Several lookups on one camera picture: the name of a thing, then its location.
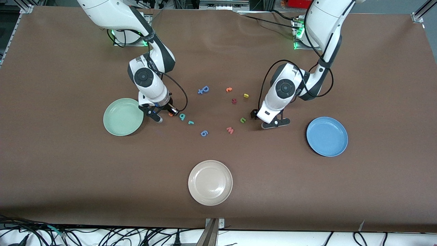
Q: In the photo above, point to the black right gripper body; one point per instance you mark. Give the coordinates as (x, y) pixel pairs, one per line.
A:
(168, 106)

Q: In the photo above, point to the teal foam number nine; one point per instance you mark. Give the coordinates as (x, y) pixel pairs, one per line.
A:
(183, 118)

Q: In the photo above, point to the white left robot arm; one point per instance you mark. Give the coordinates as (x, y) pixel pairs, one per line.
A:
(324, 20)

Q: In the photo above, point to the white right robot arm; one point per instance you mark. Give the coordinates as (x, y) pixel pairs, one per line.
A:
(150, 92)

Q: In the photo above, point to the pink foam letter W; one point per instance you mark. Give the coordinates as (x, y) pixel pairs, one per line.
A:
(230, 131)

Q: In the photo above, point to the blue foam number six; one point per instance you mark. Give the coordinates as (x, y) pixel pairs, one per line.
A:
(202, 133)

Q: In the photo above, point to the blue foam letter P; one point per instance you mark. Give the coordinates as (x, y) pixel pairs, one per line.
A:
(205, 90)

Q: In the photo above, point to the pale green plate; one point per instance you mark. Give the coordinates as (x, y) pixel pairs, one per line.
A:
(123, 117)

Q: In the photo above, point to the blue plate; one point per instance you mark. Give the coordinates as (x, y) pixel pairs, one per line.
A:
(327, 136)

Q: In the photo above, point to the beige plate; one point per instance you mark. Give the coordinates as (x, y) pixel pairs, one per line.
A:
(210, 182)

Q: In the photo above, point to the grey metal equipment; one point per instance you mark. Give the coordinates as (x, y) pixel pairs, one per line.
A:
(223, 5)

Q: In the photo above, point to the brown table cover sheet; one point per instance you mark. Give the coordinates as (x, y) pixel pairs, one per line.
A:
(68, 171)

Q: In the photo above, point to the red box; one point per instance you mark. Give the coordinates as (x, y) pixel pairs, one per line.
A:
(293, 3)

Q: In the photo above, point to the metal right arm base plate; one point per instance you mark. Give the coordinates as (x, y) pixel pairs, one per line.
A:
(131, 44)

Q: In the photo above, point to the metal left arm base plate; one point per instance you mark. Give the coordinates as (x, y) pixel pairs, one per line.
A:
(300, 48)

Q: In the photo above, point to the metal post with bracket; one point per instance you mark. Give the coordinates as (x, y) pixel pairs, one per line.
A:
(211, 235)

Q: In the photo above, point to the aluminium corner bracket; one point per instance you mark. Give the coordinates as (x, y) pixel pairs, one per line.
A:
(26, 9)

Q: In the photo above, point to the aluminium frame profile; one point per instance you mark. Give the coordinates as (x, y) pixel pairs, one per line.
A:
(418, 16)

